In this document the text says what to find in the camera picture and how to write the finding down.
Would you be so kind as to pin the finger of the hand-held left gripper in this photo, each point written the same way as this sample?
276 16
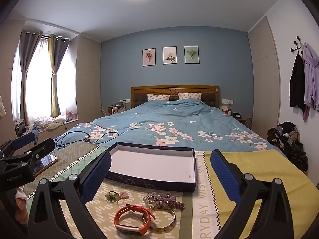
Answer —
43 145
23 139

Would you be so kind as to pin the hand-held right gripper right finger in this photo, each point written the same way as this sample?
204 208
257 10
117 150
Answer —
224 176

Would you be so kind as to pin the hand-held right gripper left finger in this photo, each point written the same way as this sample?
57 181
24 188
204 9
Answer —
97 176

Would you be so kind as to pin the orange smart watch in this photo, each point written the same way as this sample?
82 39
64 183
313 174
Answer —
134 207

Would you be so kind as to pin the navy shallow cardboard box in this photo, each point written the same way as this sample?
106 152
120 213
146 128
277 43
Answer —
152 159

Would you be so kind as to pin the gold bangle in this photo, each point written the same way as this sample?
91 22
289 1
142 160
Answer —
162 226

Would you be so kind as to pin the person's left hand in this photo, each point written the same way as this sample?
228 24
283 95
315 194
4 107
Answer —
22 204

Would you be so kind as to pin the pile of mixed clothes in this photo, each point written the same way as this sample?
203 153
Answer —
22 129

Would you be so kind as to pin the smartphone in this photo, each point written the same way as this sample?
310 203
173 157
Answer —
47 160

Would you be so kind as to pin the crumpled white bedding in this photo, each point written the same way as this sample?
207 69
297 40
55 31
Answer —
49 123

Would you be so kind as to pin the yellow green printed blanket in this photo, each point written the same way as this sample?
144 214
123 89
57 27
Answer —
261 169

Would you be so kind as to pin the small pink fan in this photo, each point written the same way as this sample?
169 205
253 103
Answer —
70 115

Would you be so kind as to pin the white sheer curtain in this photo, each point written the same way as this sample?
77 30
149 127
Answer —
37 79

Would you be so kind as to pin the pile of dark clothes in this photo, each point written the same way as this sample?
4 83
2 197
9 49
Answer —
289 144

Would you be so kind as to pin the white bedside rack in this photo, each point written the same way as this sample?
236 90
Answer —
119 105

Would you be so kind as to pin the blue floral duvet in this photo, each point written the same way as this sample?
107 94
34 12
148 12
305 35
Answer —
179 114

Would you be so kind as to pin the beige built-in wardrobe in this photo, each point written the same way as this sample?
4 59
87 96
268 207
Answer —
263 74
88 79

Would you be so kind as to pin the grey yellow-lined curtain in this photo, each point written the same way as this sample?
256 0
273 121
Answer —
26 54
61 54

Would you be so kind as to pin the white dotted pillow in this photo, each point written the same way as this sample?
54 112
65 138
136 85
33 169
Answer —
189 96
158 97

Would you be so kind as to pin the wooden headboard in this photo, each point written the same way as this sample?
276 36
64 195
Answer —
174 89

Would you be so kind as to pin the black jacket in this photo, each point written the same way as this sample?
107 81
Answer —
297 84

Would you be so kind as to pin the framed green leaf picture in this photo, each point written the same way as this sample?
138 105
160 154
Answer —
191 54

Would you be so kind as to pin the purple jacket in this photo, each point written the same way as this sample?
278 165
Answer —
311 79

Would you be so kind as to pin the framed white flower picture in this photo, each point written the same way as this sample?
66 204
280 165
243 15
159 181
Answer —
169 55

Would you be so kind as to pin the white wall socket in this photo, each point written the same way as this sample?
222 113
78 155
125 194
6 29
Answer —
228 101
124 101

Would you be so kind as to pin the black wall coat rack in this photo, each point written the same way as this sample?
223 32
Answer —
297 45

